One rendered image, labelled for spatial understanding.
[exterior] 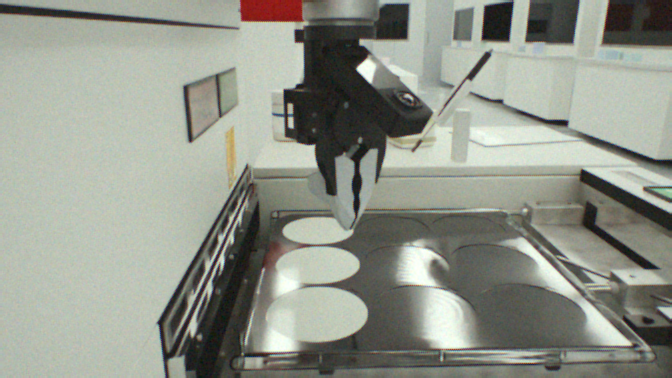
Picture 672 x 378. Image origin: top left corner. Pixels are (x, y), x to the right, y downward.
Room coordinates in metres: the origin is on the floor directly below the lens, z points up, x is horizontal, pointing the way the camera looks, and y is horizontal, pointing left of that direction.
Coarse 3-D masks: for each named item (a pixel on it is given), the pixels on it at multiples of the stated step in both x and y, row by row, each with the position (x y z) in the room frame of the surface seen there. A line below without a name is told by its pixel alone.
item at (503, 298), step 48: (288, 240) 0.60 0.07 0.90; (384, 240) 0.61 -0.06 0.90; (432, 240) 0.60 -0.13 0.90; (480, 240) 0.61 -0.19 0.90; (288, 288) 0.47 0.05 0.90; (384, 288) 0.47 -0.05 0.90; (432, 288) 0.47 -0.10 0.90; (480, 288) 0.47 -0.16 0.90; (528, 288) 0.48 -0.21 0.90; (384, 336) 0.38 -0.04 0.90; (432, 336) 0.39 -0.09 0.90; (480, 336) 0.38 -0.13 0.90; (528, 336) 0.39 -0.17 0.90; (576, 336) 0.39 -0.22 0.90
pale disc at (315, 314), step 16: (304, 288) 0.47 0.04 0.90; (320, 288) 0.47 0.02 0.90; (336, 288) 0.47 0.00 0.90; (272, 304) 0.44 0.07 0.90; (288, 304) 0.44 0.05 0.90; (304, 304) 0.44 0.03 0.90; (320, 304) 0.44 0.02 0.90; (336, 304) 0.44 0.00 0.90; (352, 304) 0.44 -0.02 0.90; (272, 320) 0.41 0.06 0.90; (288, 320) 0.41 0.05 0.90; (304, 320) 0.41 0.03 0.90; (320, 320) 0.41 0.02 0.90; (336, 320) 0.41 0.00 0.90; (352, 320) 0.41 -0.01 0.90; (288, 336) 0.38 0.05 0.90; (304, 336) 0.38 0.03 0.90; (320, 336) 0.38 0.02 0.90; (336, 336) 0.38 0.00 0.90
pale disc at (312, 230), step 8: (288, 224) 0.66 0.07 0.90; (296, 224) 0.66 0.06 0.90; (304, 224) 0.66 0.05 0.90; (312, 224) 0.66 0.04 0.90; (320, 224) 0.66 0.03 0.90; (328, 224) 0.66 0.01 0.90; (336, 224) 0.66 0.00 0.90; (288, 232) 0.63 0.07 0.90; (296, 232) 0.63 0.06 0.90; (304, 232) 0.63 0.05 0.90; (312, 232) 0.63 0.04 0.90; (320, 232) 0.63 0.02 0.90; (328, 232) 0.63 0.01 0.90; (336, 232) 0.63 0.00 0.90; (344, 232) 0.63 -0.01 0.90; (352, 232) 0.63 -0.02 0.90; (296, 240) 0.60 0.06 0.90; (304, 240) 0.60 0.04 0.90; (312, 240) 0.60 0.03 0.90; (320, 240) 0.60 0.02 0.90; (328, 240) 0.60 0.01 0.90; (336, 240) 0.60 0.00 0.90
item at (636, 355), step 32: (352, 352) 0.36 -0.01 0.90; (384, 352) 0.36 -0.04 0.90; (416, 352) 0.36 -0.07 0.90; (448, 352) 0.36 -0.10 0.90; (480, 352) 0.36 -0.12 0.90; (512, 352) 0.36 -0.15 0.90; (544, 352) 0.36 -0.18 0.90; (576, 352) 0.36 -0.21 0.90; (608, 352) 0.36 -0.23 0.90; (640, 352) 0.36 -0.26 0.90
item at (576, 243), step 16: (528, 224) 0.72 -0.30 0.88; (544, 224) 0.71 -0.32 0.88; (560, 224) 0.71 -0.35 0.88; (576, 224) 0.71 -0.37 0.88; (544, 240) 0.66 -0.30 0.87; (560, 240) 0.65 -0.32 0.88; (576, 240) 0.65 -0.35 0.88; (592, 240) 0.65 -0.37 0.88; (560, 256) 0.61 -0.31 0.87; (576, 256) 0.60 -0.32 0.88; (592, 256) 0.60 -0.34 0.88; (608, 256) 0.60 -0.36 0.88; (624, 256) 0.60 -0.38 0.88; (576, 272) 0.57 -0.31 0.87; (608, 272) 0.55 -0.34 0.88; (608, 304) 0.50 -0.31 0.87; (656, 352) 0.41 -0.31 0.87
